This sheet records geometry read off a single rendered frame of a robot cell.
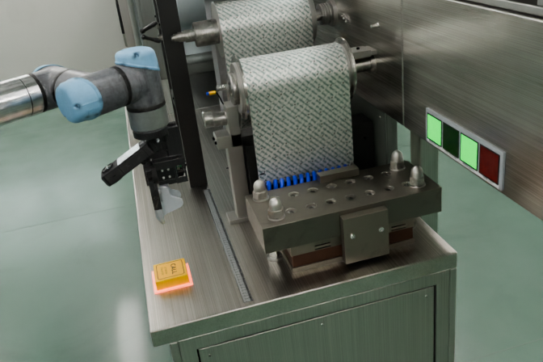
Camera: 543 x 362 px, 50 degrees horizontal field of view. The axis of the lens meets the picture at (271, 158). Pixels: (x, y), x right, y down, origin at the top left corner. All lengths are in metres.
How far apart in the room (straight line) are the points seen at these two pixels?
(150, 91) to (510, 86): 0.62
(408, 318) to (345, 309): 0.16
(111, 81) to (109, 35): 5.80
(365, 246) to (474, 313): 1.39
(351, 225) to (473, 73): 0.40
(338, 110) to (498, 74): 0.47
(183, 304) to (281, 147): 0.41
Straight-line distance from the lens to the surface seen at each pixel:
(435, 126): 1.17
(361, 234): 1.23
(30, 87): 1.13
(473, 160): 1.08
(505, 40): 0.96
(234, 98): 1.29
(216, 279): 1.27
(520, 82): 0.94
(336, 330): 1.30
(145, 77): 1.08
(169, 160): 1.14
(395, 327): 1.36
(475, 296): 2.68
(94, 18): 6.82
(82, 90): 1.03
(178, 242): 1.43
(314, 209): 1.22
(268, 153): 1.32
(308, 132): 1.33
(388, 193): 1.27
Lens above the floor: 1.63
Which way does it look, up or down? 24 degrees down
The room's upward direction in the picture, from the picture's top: 7 degrees counter-clockwise
